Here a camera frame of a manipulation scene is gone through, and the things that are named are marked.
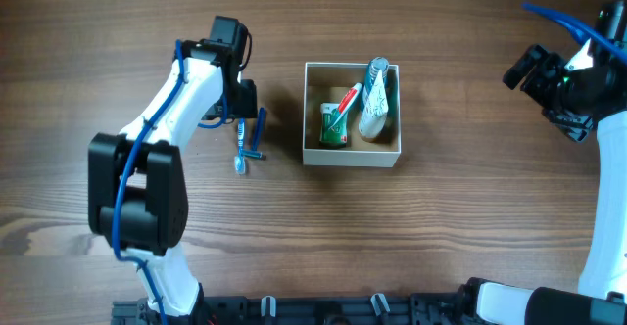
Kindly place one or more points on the green soap box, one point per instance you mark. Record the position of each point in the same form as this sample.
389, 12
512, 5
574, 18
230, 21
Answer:
334, 132

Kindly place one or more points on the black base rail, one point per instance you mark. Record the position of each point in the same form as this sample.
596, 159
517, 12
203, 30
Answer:
416, 309

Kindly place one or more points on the teal mouthwash bottle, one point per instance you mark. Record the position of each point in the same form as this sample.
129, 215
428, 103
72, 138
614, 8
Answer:
374, 67

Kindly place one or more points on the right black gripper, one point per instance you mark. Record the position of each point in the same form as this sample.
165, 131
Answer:
534, 77

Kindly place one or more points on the white lotion tube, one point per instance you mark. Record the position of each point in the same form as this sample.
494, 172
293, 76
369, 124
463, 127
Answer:
375, 110

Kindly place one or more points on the teal toothpaste tube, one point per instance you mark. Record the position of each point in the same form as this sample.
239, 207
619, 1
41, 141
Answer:
344, 106

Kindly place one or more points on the white square cardboard box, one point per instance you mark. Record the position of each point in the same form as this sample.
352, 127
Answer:
328, 83

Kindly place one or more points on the blue white toothbrush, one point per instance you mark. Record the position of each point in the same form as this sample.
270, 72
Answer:
239, 159

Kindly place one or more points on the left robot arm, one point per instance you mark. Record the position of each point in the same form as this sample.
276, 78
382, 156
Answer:
137, 196

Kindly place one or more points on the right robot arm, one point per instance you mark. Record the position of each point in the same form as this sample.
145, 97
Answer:
583, 96

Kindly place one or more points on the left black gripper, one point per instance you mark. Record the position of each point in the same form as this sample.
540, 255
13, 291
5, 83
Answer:
247, 99

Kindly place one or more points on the blue disposable razor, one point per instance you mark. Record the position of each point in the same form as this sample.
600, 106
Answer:
253, 152

